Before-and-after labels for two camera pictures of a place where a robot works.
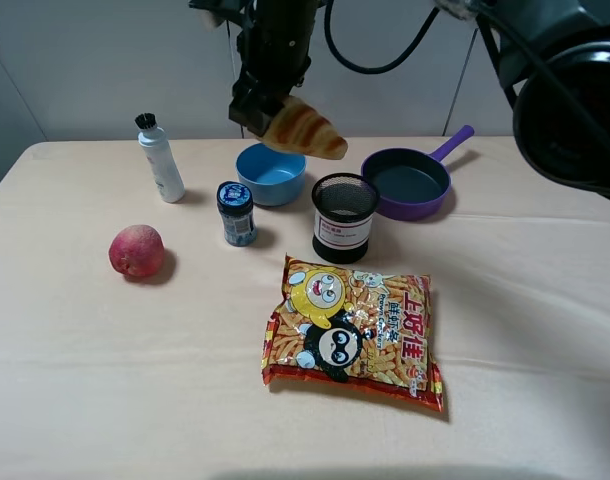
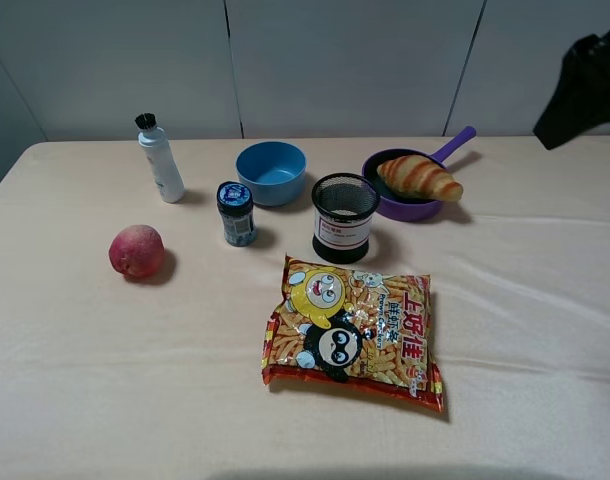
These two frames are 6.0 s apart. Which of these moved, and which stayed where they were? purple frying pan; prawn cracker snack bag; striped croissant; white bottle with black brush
Moved: striped croissant
Stayed: white bottle with black brush; prawn cracker snack bag; purple frying pan
